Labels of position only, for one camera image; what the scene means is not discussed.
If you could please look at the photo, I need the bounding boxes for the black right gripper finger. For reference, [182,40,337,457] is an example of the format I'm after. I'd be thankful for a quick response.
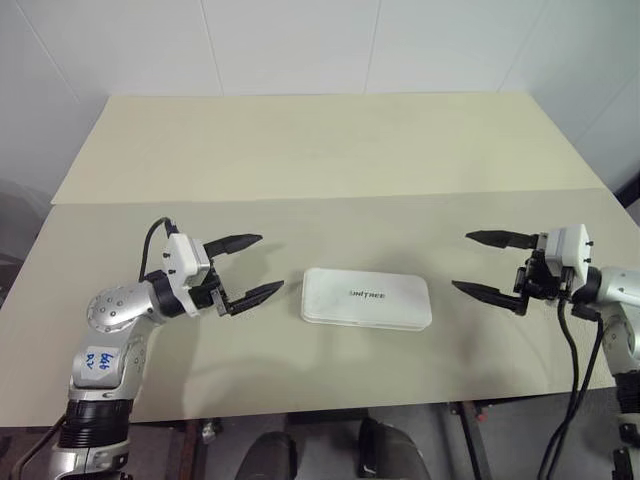
[464,229,541,251]
[450,280,530,317]

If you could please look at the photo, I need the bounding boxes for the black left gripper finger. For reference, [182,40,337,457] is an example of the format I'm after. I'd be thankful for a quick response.
[202,232,264,260]
[218,280,286,320]

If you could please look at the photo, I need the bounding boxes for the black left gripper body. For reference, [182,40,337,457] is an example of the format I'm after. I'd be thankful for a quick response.
[187,268,225,310]

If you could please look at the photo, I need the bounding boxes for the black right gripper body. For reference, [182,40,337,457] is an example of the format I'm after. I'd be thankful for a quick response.
[512,247,575,302]

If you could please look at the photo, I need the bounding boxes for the white rectangular case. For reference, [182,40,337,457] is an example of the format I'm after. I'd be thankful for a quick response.
[299,266,434,333]

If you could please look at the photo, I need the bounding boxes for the black background object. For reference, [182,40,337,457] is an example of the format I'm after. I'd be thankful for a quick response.
[618,168,640,212]

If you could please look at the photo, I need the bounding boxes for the dark metal table leg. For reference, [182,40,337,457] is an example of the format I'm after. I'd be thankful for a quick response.
[180,417,222,480]
[457,399,496,480]

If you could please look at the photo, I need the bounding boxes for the dark rounded shape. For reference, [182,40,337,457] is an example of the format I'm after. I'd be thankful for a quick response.
[358,416,427,480]
[234,431,300,480]

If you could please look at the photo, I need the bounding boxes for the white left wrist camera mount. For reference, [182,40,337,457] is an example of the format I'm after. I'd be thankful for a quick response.
[162,232,212,319]

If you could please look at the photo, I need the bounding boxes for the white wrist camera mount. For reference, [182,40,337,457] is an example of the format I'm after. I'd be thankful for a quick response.
[162,232,212,319]
[537,223,594,297]

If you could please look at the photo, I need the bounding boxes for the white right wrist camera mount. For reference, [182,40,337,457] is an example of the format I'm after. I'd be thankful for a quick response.
[537,223,594,297]

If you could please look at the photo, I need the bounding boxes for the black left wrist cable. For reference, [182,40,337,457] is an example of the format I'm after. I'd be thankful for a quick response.
[138,216,180,282]

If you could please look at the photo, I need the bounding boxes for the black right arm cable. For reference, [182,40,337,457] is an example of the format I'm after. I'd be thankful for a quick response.
[534,297,609,480]

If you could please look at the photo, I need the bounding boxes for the black left arm base cable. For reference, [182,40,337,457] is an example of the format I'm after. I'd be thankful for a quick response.
[17,413,69,480]

